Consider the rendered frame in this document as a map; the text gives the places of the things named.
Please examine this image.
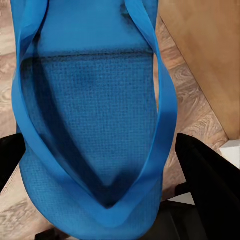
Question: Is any sandal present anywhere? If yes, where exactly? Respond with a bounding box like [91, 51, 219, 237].
[10, 0, 178, 240]

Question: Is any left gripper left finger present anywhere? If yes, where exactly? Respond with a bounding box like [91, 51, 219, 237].
[0, 133, 26, 193]

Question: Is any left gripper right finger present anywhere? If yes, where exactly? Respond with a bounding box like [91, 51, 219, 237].
[175, 133, 240, 240]

